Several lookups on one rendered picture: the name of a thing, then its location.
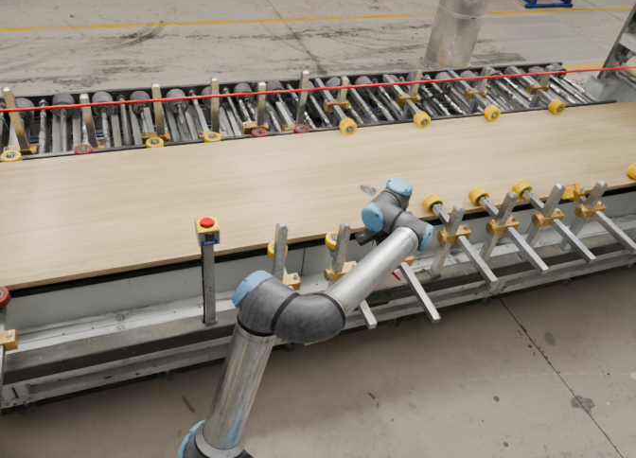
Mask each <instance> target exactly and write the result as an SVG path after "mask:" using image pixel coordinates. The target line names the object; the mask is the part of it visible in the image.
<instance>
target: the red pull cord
mask: <svg viewBox="0 0 636 458"><path fill-rule="evenodd" d="M630 68H636V66H627V67H612V68H599V69H585V70H571V71H557V72H543V73H530V74H516V75H501V76H488V77H474V78H460V79H433V80H419V81H405V82H391V83H378V84H364V85H349V86H336V87H322V88H308V89H294V90H280V91H267V92H253V93H238V94H225V95H211V96H196V97H170V98H156V99H142V100H128V101H115V102H100V103H86V104H73V105H59V106H44V107H31V108H17V109H3V110H0V113H9V112H23V111H37V110H50V109H63V108H78V107H91V106H104V105H117V104H132V103H145V102H158V101H172V100H186V99H199V98H212V97H239V96H252V95H266V94H279V93H293V92H307V91H320V90H334V89H347V88H361V87H374V86H388V85H401V84H415V83H428V82H442V81H456V80H469V79H496V78H509V77H522V76H535V75H550V74H563V73H576V72H590V71H604V70H617V69H630Z"/></svg>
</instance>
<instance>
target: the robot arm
mask: <svg viewBox="0 0 636 458"><path fill-rule="evenodd" d="M412 191H413V187H412V185H411V184H410V183H409V182H408V181H406V180H404V179H402V178H399V177H394V178H390V179H389V180H388V181H387V183H386V187H385V189H384V190H382V191H381V193H380V194H379V195H378V196H377V197H375V198H374V199H373V200H372V201H371V202H370V203H368V204H367V205H366V206H365V207H364V208H363V209H362V212H361V217H362V222H363V224H364V225H365V226H366V227H367V228H366V229H364V230H362V231H360V232H359V233H358V234H356V235H355V238H356V240H357V241H358V243H359V244H360V245H361V246H363V245H364V244H366V243H368V242H370V241H372V246H373V251H371V252H370V253H369V254H368V255H367V256H366V257H364V258H363V259H362V260H361V261H360V262H359V263H358V264H356V265H355V266H354V267H353V268H352V269H351V270H349V271H348V272H347V273H346V274H345V275H344V276H342V277H341V278H340V279H339V280H338V281H337V282H336V283H334V284H333V285H332V286H331V287H330V288H329V289H327V290H326V291H325V292H315V293H314V294H313V295H312V296H310V297H305V296H302V295H301V294H299V293H298V292H296V291H294V290H293V289H291V288H290V287H289V286H287V285H286V284H284V283H283V282H281V281H280V280H278V279H277V278H275V276H274V275H270V274H269V273H267V272H265V271H257V272H254V273H252V274H250V275H249V276H248V277H246V278H245V279H244V280H243V281H242V282H241V284H240V285H239V286H238V288H237V289H236V291H235V293H234V295H233V299H232V302H233V304H234V305H235V307H236V308H238V316H237V322H236V325H235V329H234V332H233V335H232V339H231V342H230V344H229V347H228V351H227V354H226V357H225V361H224V364H223V367H222V369H221V375H220V378H219V382H218V385H217V388H216V391H215V395H214V397H213V400H212V404H211V407H210V410H209V413H208V417H207V419H206V420H203V421H201V422H199V423H198V424H196V425H195V426H194V427H193V428H192V429H191V430H190V433H189V434H187V435H186V436H185V438H184V440H183V442H182V444H181V446H180V447H179V450H178V458H254V457H253V456H252V455H251V454H249V453H248V452H247V451H246V450H245V449H244V447H245V443H246V437H245V433H244V431H243V429H244V427H245V424H246V421H247V418H248V415H249V412H250V410H251V408H252V405H253V402H254V399H255V396H256V391H257V389H258V386H259V383H260V381H261V378H262V375H263V373H264V370H265V367H266V364H267V361H268V359H269V356H270V354H271V351H272V348H273V345H274V340H275V337H276V336H277V337H278V338H280V339H282V340H285V341H287V342H291V343H296V344H315V343H319V342H323V341H326V340H329V339H331V338H333V337H334V336H336V335H337V334H339V333H340V332H341V331H342V330H343V329H344V327H345V324H346V317H347V316H348V315H349V314H350V313H351V312H352V311H353V310H354V309H355V308H356V307H357V306H358V305H359V304H360V303H361V302H362V301H363V300H364V299H365V298H366V297H367V296H368V295H369V294H370V293H371V292H372V291H373V290H374V289H375V288H376V287H377V286H378V285H379V284H380V283H381V282H382V281H383V280H384V279H385V278H387V277H388V276H389V275H390V274H391V273H392V272H393V271H394V270H395V269H396V268H397V267H398V266H399V265H400V264H401V263H402V262H403V261H404V260H405V259H406V258H407V257H408V256H409V255H410V254H411V253H413V252H414V251H415V250H418V251H420V252H423V251H424V250H425V249H426V247H427V245H428V244H429V242H430V240H431V238H432V235H433V230H434V229H433V226H431V225H430V224H428V223H427V222H426V221H424V220H421V219H419V218H417V217H415V216H414V215H412V214H410V213H408V212H406V210H407V207H408V203H409V200H410V198H411V195H412Z"/></svg>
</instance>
